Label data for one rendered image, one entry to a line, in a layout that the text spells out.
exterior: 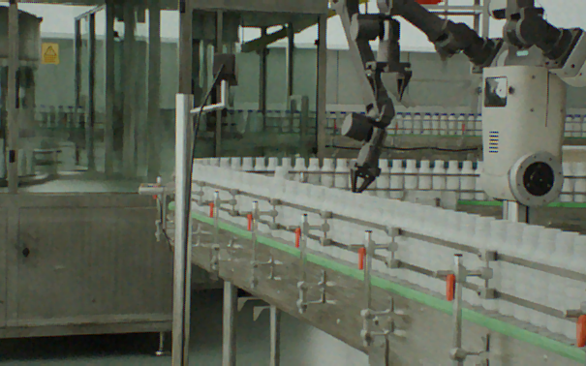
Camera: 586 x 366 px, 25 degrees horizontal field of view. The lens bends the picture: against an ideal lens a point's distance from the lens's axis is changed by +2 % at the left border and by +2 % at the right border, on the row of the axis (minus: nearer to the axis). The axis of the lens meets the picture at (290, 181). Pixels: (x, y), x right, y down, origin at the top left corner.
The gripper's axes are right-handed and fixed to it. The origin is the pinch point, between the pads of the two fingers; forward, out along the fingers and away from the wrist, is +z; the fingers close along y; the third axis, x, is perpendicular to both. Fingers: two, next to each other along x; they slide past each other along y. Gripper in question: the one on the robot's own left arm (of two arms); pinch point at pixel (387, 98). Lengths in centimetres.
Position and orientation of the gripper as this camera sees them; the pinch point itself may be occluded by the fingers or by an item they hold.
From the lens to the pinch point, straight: 331.7
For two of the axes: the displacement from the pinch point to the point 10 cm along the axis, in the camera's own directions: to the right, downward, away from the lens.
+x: -3.0, -0.5, 9.5
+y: 9.6, 0.1, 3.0
